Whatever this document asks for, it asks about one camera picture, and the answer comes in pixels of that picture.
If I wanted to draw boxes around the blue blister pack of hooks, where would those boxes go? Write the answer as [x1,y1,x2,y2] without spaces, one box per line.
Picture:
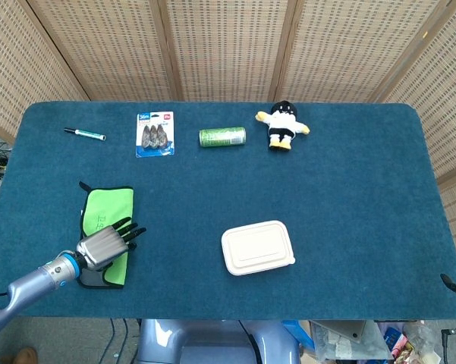
[135,111,176,159]

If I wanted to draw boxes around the blue grey robot torso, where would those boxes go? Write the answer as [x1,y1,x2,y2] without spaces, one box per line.
[136,318,303,364]

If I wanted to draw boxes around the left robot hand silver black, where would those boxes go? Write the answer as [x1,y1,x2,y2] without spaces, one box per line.
[75,216,148,272]

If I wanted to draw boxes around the bamboo folding screen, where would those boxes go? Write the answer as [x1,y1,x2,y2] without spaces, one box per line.
[0,0,456,232]

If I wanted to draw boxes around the clear plastic storage bin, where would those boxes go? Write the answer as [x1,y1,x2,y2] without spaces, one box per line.
[310,320,394,361]

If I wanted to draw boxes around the marker pen green white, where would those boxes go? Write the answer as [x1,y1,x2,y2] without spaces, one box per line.
[64,127,107,142]

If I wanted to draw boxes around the white lidded food container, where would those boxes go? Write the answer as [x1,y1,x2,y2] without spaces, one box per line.
[221,220,297,277]

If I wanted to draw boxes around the blue carpet table cover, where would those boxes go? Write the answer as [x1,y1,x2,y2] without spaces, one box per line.
[0,100,456,322]

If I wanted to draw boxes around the grey and green cloth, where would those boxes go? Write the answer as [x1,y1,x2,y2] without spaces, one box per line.
[77,180,136,290]

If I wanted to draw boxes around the brown shoe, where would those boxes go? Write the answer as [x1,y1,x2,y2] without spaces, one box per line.
[13,347,39,364]

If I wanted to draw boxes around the colourful snack packets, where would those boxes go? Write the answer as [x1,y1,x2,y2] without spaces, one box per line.
[382,325,417,360]

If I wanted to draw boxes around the penguin plush toy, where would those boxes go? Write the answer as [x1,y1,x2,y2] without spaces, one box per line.
[254,99,311,152]

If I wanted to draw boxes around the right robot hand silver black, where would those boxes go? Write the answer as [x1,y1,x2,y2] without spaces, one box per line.
[439,273,456,299]

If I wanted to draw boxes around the green drink can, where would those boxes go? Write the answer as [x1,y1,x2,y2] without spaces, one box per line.
[198,126,247,149]

